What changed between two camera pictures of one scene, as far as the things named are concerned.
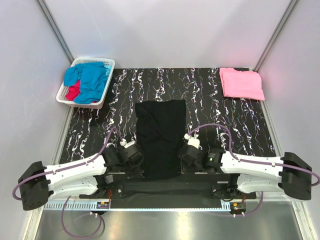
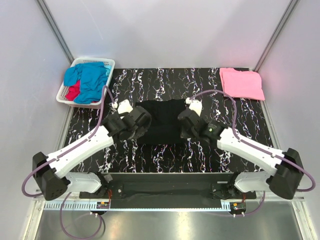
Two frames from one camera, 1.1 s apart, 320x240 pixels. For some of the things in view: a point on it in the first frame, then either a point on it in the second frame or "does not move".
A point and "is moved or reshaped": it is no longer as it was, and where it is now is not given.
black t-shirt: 161,128 is moved or reshaped
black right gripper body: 187,168 -> 186,133
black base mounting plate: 168,190 does not move
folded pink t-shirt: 242,84 does not move
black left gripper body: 133,170 -> 139,132
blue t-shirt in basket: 93,77 does not move
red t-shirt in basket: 73,91 does not move
